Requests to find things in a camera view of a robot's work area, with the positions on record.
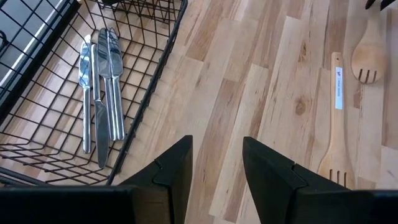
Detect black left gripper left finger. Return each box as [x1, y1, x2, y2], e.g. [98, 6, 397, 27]
[119, 135, 193, 224]

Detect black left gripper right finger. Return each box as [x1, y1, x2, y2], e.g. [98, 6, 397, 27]
[242, 136, 349, 224]

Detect wooden fork-tipped spatula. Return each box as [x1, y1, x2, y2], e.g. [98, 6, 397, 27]
[350, 0, 388, 85]

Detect silver table knife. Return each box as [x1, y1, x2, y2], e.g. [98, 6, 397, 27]
[107, 27, 126, 141]
[91, 43, 110, 169]
[78, 34, 93, 155]
[97, 27, 118, 141]

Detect slotted wooden spatula with label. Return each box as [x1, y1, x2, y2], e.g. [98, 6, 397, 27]
[317, 52, 356, 190]

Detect black wire basket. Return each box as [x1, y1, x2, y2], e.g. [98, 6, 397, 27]
[0, 0, 189, 187]

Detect black metal table frame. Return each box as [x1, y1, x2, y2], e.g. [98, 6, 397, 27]
[0, 0, 82, 125]

